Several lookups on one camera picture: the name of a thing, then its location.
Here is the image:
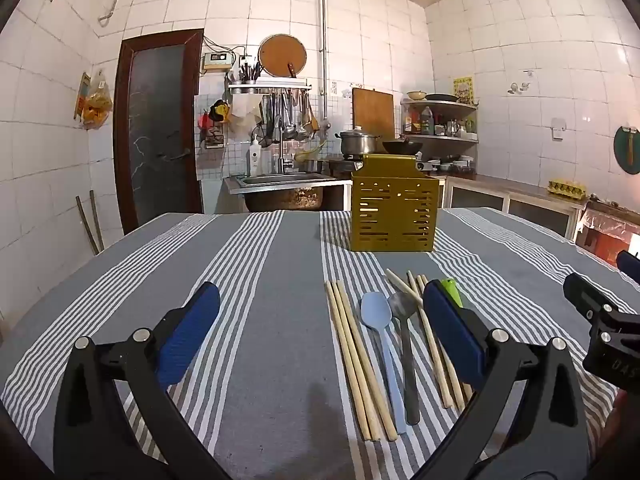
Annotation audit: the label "red box with plastic cover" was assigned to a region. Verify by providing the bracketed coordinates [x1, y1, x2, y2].
[576, 199, 640, 267]

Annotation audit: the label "brown basin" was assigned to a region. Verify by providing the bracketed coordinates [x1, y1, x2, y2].
[244, 187, 325, 213]

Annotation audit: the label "vertical metal pipe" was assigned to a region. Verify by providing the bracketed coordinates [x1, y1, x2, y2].
[319, 0, 331, 128]

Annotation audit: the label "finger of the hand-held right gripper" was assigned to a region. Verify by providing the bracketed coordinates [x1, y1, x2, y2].
[563, 273, 640, 392]
[616, 249, 640, 283]

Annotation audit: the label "dark wooden glass door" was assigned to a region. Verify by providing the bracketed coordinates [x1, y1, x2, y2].
[113, 28, 205, 235]

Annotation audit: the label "light blue plastic spoon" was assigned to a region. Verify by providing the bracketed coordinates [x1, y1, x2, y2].
[360, 291, 407, 435]

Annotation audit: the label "round wooden board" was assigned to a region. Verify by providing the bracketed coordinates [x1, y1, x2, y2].
[258, 33, 308, 80]

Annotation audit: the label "white wall control box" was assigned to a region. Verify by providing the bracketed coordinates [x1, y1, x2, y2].
[202, 52, 236, 72]

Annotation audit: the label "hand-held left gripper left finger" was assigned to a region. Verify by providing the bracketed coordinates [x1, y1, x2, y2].
[52, 281, 232, 480]

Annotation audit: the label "black wok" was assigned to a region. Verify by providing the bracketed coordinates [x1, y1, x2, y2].
[382, 138, 424, 157]

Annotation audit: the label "kitchen counter cabinet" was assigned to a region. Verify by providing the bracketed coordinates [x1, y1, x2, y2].
[439, 174, 589, 239]

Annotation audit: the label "corner kitchen shelf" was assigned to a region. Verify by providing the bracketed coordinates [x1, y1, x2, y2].
[399, 91, 480, 162]

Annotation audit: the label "yellow slotted utensil holder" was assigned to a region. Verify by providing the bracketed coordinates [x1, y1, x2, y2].
[348, 154, 441, 252]

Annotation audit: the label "steel kitchen sink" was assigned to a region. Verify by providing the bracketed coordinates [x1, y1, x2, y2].
[223, 172, 352, 196]

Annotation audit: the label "red and yellow hanging bags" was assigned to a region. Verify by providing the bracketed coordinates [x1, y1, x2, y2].
[198, 99, 233, 150]

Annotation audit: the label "grey white striped tablecloth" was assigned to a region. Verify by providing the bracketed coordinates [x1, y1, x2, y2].
[0, 207, 640, 480]

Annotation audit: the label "dark grey spoon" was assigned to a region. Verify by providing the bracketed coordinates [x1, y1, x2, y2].
[388, 291, 422, 426]

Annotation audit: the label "wall utensil rack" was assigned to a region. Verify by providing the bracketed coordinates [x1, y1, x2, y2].
[227, 78, 314, 95]

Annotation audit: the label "white soap bottle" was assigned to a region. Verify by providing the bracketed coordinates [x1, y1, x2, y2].
[248, 134, 264, 176]

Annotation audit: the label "lime green utensil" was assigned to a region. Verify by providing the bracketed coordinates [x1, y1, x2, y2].
[439, 278, 464, 309]

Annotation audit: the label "green round wall item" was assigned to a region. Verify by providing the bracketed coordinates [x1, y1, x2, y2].
[613, 124, 640, 176]

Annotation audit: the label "steel faucet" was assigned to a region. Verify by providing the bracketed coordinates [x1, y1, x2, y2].
[276, 129, 297, 175]

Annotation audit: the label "thin stick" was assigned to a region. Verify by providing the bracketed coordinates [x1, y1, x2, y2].
[89, 190, 106, 253]
[75, 195, 101, 257]

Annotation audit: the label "steel cooking pot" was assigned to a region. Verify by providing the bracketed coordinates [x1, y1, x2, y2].
[335, 128, 382, 156]

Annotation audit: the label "rectangular wooden cutting board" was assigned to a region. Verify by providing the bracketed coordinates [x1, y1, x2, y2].
[351, 87, 396, 137]

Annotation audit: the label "yellow wall poster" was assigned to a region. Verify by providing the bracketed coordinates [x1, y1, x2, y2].
[452, 76, 475, 105]

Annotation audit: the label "yellow hanging plastic bag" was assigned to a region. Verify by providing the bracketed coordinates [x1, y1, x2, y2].
[75, 71, 114, 132]

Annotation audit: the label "row of hanging kitchen utensils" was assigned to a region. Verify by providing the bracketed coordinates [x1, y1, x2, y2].
[259, 89, 321, 142]

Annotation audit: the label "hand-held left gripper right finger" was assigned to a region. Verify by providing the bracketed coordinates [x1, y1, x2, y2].
[410, 279, 592, 480]

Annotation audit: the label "yellow egg tray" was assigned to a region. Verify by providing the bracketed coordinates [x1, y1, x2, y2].
[547, 179, 587, 195]

